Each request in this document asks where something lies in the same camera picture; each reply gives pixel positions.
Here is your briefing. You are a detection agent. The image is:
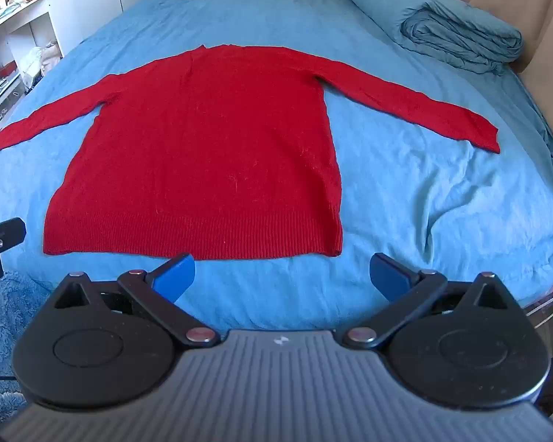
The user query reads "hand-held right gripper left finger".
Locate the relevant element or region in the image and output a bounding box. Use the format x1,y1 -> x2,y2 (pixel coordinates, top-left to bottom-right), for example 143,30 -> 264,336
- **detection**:
51,253 -> 219,347

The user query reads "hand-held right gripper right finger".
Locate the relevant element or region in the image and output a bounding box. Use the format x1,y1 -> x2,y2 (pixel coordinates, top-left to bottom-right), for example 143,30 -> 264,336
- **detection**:
343,253 -> 521,349

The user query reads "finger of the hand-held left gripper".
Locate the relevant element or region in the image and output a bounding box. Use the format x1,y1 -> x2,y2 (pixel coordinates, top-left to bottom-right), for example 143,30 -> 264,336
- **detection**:
0,218 -> 27,281

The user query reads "red knit sweater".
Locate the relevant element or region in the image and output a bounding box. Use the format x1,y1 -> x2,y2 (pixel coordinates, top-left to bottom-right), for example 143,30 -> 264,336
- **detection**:
0,43 -> 501,261

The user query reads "blue bed sheet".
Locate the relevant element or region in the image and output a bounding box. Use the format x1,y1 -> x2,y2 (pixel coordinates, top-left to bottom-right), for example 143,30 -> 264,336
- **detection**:
0,0 -> 553,332

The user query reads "blue fluffy rug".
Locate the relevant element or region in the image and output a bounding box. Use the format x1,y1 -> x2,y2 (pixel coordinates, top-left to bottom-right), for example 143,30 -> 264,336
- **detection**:
0,269 -> 51,429

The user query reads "white shelf unit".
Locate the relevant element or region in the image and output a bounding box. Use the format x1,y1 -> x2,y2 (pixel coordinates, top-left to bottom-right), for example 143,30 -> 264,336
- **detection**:
0,0 -> 70,136

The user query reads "white wardrobe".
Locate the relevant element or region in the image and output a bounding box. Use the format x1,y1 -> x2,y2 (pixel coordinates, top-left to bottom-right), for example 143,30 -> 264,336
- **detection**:
67,0 -> 148,53

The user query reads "folded blue duvet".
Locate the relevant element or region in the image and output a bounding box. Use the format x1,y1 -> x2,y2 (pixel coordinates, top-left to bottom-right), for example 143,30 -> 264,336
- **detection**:
323,0 -> 524,74

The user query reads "beige curtain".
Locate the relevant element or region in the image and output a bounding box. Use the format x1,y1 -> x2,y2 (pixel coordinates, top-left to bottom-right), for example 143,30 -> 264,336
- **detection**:
433,0 -> 553,148

